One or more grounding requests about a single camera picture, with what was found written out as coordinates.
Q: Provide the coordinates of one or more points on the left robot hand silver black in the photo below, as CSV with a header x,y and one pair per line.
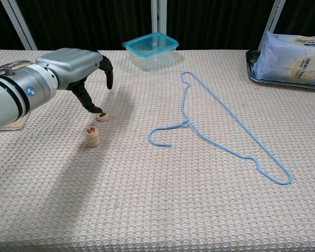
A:
x,y
73,65

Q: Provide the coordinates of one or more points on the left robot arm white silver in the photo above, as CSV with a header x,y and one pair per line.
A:
x,y
10,97

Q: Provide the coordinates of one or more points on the clear plastic box teal lid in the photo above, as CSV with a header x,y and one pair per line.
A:
x,y
149,44

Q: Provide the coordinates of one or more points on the brown spiral notebook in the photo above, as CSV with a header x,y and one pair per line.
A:
x,y
18,123

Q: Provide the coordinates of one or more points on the beige woven tablecloth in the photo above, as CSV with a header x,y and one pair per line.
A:
x,y
173,210

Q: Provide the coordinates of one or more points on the dark metal tray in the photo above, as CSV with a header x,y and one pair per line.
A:
x,y
250,65

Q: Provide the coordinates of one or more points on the blue tissue pack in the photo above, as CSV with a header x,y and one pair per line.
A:
x,y
286,60

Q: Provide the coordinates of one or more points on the grey metal frame post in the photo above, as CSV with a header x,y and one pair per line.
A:
x,y
158,15
18,23
273,21

